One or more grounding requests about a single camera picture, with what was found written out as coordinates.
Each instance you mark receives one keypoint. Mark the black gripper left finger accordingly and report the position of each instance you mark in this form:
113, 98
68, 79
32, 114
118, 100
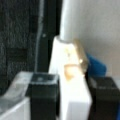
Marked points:
43, 91

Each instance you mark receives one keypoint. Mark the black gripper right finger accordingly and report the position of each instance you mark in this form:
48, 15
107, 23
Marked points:
105, 92

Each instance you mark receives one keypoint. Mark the black lidded box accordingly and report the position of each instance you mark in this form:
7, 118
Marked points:
27, 29

